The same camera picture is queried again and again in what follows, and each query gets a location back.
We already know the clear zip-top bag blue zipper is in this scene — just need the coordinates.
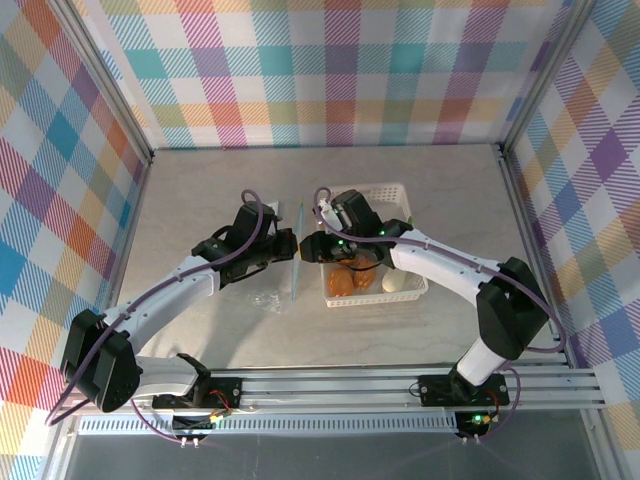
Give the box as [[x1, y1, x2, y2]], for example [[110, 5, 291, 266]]
[[247, 199, 307, 316]]

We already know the white perforated plastic basket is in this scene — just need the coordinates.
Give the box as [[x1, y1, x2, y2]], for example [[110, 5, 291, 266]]
[[318, 182, 431, 309]]

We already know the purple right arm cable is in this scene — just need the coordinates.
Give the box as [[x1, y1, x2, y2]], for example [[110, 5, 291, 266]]
[[312, 185, 569, 444]]

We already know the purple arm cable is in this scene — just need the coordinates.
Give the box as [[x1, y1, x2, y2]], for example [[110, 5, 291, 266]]
[[312, 185, 569, 444], [44, 188, 281, 444]]

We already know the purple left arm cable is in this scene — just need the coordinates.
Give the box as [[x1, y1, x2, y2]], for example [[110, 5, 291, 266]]
[[44, 188, 281, 444]]

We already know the aluminium left side rail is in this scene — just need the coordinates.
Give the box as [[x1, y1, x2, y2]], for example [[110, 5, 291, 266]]
[[87, 152, 155, 375]]

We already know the aluminium rail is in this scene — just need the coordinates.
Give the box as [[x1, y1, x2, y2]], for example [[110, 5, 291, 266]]
[[87, 152, 155, 375], [497, 143, 574, 369]]

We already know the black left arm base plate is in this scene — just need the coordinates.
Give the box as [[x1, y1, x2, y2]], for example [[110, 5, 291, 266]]
[[151, 377, 245, 410]]

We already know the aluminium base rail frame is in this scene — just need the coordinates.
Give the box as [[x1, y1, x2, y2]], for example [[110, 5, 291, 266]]
[[54, 367, 609, 415]]

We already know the aluminium right side rail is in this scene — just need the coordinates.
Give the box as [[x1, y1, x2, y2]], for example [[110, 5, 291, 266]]
[[497, 143, 574, 369]]

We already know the white slotted cable duct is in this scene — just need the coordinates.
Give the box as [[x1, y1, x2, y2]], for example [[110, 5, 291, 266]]
[[77, 416, 464, 437]]

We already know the left circuit board with wires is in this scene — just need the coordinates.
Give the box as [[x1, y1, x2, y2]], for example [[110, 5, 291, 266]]
[[171, 409, 232, 435]]

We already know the circuit board with wires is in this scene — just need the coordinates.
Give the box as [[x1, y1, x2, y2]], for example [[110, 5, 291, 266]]
[[455, 409, 503, 437], [171, 409, 232, 435]]

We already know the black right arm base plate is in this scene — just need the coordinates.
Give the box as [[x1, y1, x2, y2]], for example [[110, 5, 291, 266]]
[[417, 373, 511, 407]]

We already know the aluminium left corner post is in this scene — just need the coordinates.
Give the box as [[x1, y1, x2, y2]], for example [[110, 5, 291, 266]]
[[49, 0, 155, 164]]

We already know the aluminium corner post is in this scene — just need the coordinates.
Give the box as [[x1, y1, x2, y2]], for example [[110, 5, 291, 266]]
[[49, 0, 155, 164], [498, 0, 599, 156]]

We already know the aluminium right corner post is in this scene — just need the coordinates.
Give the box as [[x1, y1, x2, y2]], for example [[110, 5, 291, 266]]
[[498, 0, 599, 156]]

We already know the right circuit board with wires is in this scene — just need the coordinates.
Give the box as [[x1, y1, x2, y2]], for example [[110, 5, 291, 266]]
[[455, 409, 503, 437]]

